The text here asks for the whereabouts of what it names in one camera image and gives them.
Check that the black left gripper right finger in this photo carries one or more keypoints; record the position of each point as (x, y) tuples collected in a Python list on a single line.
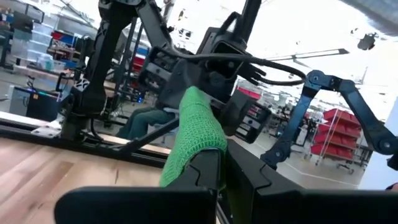
[(280, 202)]

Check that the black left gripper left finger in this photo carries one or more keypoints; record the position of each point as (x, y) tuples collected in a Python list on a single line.
[(174, 202)]

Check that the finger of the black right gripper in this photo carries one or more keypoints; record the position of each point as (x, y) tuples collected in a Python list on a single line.
[(236, 115), (180, 84)]

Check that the green elastic bandage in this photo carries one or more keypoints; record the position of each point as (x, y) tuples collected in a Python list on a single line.
[(199, 130)]

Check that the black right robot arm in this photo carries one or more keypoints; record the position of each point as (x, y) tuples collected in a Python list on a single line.
[(102, 62)]

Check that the person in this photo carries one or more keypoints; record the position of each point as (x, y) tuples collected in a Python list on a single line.
[(146, 119)]

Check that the red bin shelf cart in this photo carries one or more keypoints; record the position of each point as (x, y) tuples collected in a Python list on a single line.
[(335, 137)]

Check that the blue storage bin shelf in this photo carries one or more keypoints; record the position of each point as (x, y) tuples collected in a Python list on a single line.
[(66, 39)]

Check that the black computer tower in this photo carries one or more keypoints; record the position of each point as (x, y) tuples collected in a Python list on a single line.
[(40, 107)]

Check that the clear storage box stack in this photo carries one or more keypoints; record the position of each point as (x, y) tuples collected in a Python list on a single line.
[(34, 43)]

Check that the black ceiling spotlight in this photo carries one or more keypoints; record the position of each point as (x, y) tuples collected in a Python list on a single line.
[(367, 42)]

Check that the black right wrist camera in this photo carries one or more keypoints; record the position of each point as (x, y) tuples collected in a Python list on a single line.
[(224, 56)]

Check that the black aluminium table frame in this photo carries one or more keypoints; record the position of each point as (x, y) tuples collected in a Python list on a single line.
[(102, 149)]

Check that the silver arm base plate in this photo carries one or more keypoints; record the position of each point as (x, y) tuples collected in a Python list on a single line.
[(46, 131)]

